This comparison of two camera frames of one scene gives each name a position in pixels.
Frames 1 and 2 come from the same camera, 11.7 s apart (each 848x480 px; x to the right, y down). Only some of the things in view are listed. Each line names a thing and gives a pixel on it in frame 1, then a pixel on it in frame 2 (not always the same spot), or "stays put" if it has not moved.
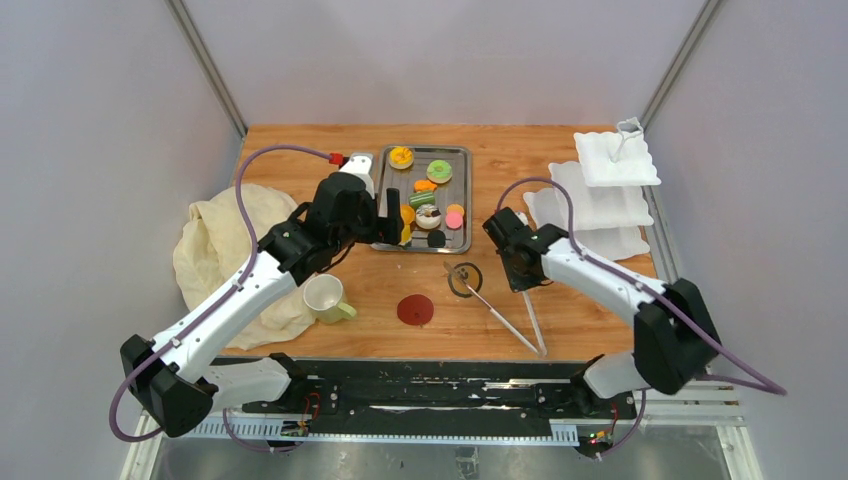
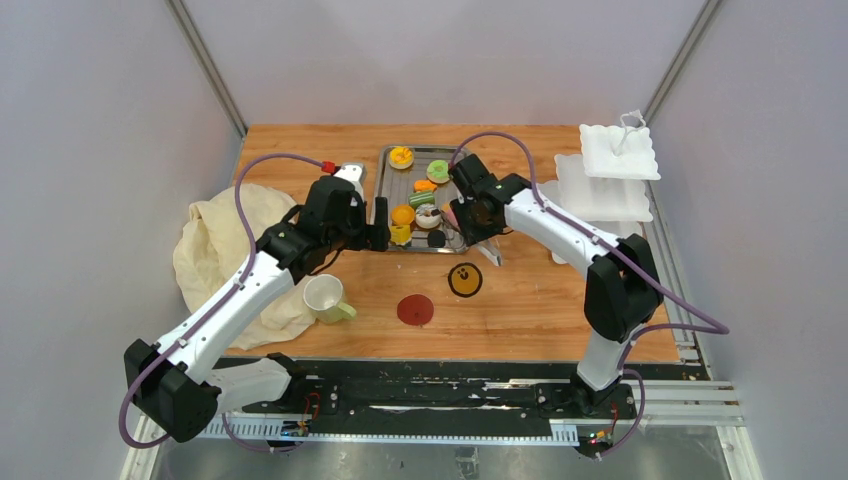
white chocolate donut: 428,216 stays put
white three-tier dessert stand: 602,201 stays put
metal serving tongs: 531,313 -> 485,247
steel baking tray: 434,186 stays put
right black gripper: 515,282 -> 471,235
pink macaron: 454,220 stays put
